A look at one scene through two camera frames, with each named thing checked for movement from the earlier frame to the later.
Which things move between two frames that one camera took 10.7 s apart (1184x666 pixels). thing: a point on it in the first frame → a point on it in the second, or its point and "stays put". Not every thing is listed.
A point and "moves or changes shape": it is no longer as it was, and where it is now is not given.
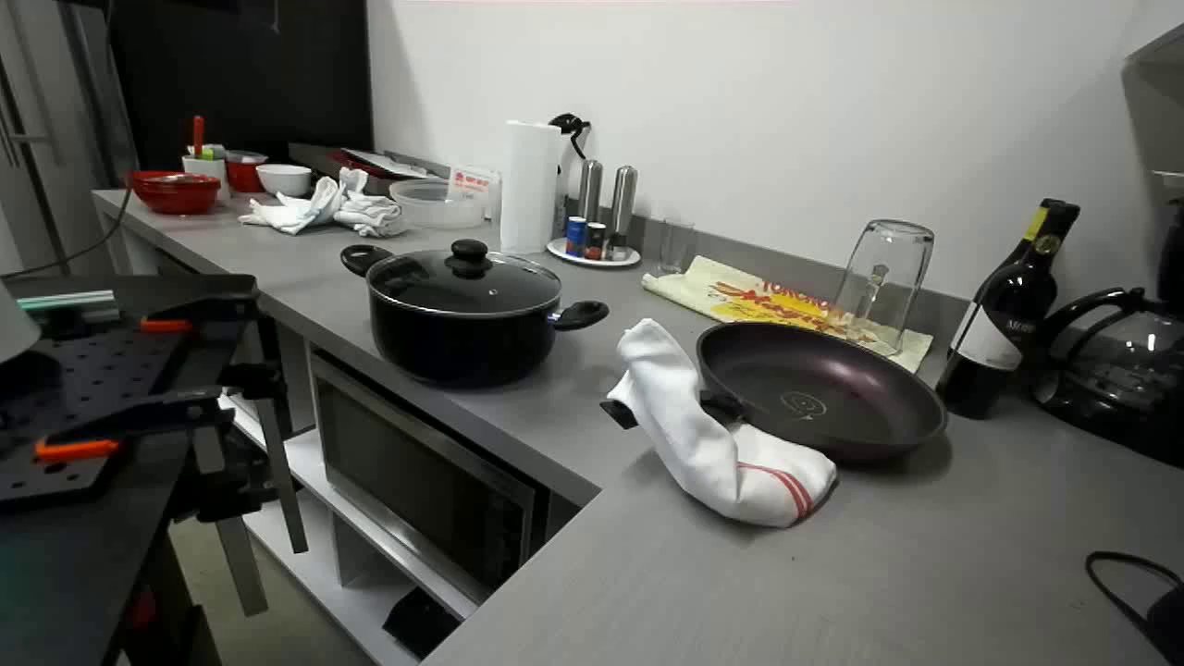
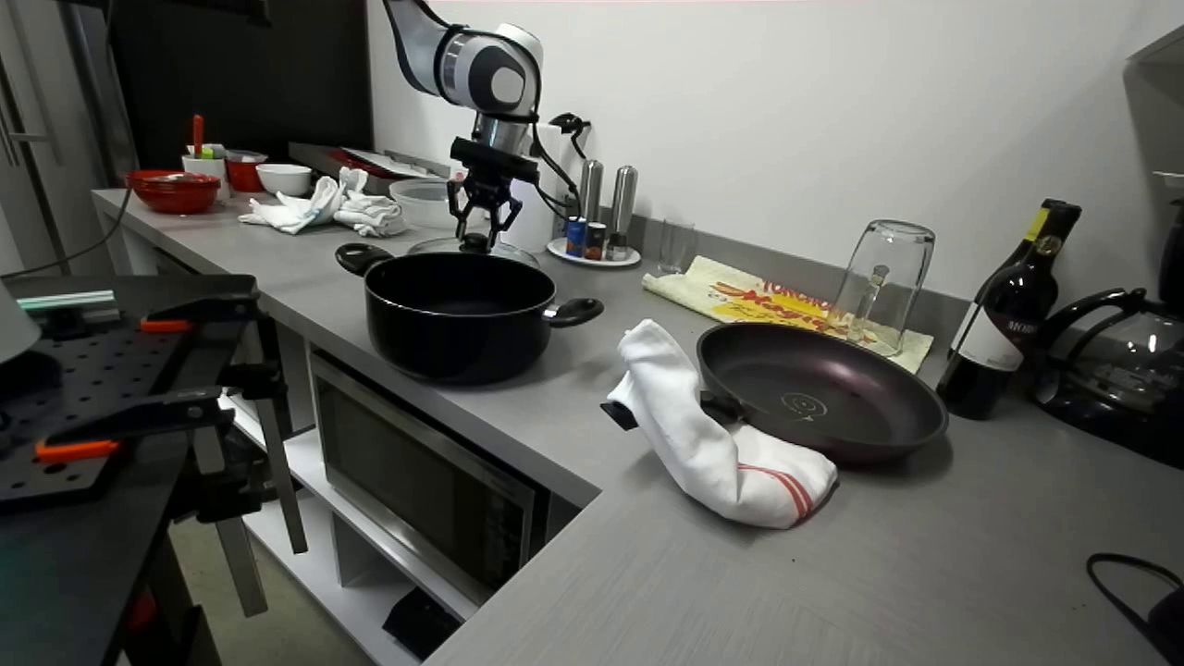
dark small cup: (598, 236) stays put
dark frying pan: (856, 402) stays put
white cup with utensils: (201, 157) stays put
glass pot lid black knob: (461, 281) moves or changes shape
